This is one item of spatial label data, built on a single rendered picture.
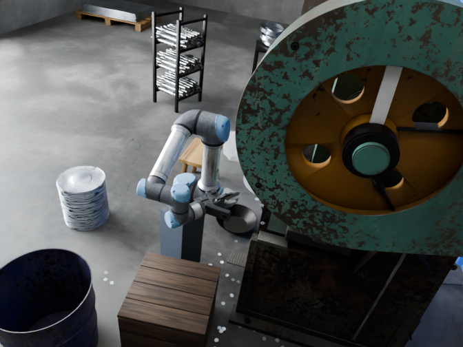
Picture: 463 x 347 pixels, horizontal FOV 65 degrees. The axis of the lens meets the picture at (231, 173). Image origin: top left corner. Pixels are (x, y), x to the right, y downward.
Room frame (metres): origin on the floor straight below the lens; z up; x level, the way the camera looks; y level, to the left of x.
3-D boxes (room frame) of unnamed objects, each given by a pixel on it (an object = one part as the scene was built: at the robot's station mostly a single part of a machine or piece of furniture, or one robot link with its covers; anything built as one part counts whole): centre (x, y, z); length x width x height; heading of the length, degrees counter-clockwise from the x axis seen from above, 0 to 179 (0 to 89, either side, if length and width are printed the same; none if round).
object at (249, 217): (1.91, -0.08, 0.04); 0.30 x 0.30 x 0.07
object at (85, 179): (1.78, 0.95, 0.33); 0.29 x 0.29 x 0.01
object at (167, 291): (1.05, 0.20, 0.18); 0.40 x 0.38 x 0.35; 86
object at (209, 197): (1.22, 0.08, 0.78); 0.12 x 0.09 x 0.08; 132
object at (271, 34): (4.51, -0.27, 0.40); 0.45 x 0.40 x 0.79; 2
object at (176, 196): (1.11, 0.21, 0.88); 0.11 x 0.08 x 0.11; 78
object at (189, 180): (1.50, 0.23, 0.62); 0.13 x 0.12 x 0.14; 78
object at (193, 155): (2.31, 0.25, 0.16); 0.34 x 0.24 x 0.34; 168
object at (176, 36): (3.75, 0.73, 0.47); 0.46 x 0.43 x 0.95; 60
